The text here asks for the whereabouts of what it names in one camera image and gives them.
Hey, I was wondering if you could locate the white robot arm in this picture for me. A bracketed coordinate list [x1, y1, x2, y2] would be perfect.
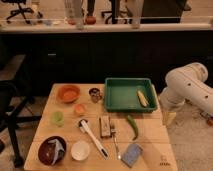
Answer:
[159, 62, 213, 126]

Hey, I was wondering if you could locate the green plastic tray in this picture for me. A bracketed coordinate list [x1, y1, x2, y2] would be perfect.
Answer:
[104, 78, 157, 113]

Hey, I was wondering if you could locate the yellow corn cob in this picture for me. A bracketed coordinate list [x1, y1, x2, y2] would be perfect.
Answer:
[137, 90, 148, 107]

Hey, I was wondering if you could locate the green chili pepper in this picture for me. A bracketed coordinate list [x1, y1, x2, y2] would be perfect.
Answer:
[126, 115, 139, 140]

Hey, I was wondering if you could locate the blue sponge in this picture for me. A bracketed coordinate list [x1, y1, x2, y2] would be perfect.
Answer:
[121, 143, 143, 168]

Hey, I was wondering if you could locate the wooden block box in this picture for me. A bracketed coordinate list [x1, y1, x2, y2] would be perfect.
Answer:
[99, 116, 111, 138]

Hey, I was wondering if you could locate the small orange cup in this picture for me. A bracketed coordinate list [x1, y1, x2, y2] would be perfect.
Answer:
[74, 104, 86, 116]

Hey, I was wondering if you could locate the white bowl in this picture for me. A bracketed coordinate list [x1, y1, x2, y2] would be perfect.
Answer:
[71, 140, 90, 161]

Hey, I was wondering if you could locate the orange bowl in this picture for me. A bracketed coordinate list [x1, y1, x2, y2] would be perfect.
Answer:
[57, 85, 80, 103]

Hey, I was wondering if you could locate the green plastic cup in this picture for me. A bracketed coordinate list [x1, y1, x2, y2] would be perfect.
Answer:
[51, 111, 64, 127]

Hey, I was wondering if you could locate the grey crumpled cloth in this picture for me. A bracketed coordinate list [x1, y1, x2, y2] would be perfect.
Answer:
[49, 139, 65, 165]

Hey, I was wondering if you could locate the dark red bowl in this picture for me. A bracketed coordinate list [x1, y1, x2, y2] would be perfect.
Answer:
[38, 136, 66, 165]

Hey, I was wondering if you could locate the black office chair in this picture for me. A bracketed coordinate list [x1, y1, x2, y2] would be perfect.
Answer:
[0, 54, 43, 168]

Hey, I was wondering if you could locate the background office chair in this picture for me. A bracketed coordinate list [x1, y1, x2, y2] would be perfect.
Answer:
[0, 0, 43, 24]

